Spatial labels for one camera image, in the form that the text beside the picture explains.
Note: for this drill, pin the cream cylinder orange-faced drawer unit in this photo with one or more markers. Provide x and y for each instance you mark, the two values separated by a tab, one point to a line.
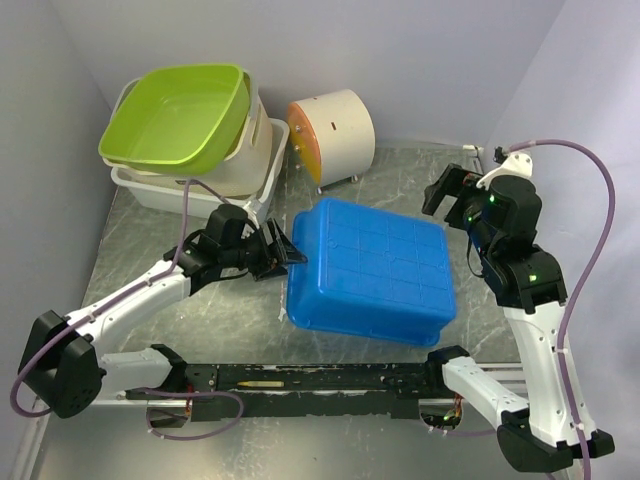
333	136

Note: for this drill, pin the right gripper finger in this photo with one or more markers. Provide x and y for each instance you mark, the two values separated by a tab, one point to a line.
456	217
449	183

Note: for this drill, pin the aluminium extrusion rail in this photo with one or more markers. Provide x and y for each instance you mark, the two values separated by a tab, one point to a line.
509	375

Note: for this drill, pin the blue plastic tub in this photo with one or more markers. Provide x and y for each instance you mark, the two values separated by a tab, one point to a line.
370	273

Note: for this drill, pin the cream perforated basket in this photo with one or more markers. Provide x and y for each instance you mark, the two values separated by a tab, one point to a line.
242	172

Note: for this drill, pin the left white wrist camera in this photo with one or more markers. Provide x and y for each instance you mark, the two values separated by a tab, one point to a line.
257	211

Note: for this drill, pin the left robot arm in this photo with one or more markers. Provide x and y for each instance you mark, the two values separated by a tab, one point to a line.
68	360

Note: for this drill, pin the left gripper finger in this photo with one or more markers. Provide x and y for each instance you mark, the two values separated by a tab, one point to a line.
282	247
264	271

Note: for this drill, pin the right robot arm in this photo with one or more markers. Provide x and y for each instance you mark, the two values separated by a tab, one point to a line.
550	428

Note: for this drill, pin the green plastic basin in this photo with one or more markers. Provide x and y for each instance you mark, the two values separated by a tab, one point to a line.
179	120

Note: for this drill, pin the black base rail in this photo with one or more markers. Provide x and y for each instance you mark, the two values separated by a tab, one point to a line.
399	390

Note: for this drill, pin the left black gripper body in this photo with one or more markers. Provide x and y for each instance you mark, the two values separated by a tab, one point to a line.
258	253

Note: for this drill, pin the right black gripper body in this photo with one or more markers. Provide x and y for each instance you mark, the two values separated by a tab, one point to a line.
474	197

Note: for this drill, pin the white plastic tray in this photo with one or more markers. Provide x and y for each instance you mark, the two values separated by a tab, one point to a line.
202	204

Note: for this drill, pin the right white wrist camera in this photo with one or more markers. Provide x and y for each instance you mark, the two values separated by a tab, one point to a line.
518	164

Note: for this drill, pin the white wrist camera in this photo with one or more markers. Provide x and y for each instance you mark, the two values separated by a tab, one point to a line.
518	164
257	211

